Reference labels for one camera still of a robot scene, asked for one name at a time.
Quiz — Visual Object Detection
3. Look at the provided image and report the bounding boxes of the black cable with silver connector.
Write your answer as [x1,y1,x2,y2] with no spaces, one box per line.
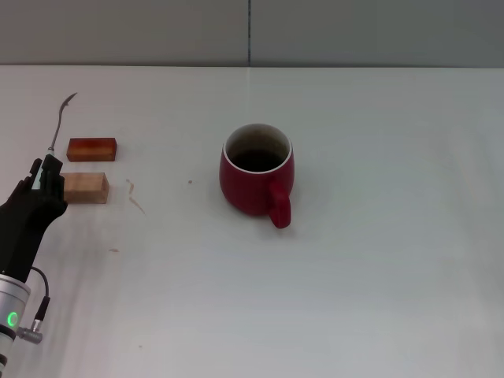
[15,266,51,344]

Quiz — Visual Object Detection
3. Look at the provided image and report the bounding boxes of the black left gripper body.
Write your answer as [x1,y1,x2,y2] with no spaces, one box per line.
[0,179,68,284]

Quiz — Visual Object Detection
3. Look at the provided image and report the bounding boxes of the light wooden block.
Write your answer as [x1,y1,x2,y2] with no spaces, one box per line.
[58,172,110,205]

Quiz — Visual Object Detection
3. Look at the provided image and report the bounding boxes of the blue handled metal spoon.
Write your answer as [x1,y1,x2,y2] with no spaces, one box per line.
[31,92,79,191]

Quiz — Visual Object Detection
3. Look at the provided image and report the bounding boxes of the red ceramic cup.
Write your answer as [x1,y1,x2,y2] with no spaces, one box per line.
[218,123,295,230]

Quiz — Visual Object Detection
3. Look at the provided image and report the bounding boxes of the dark reddish wooden block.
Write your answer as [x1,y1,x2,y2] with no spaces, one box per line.
[65,137,119,163]

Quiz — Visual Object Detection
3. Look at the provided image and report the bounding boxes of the dark coffee liquid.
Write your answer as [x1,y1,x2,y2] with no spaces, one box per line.
[230,148,287,173]

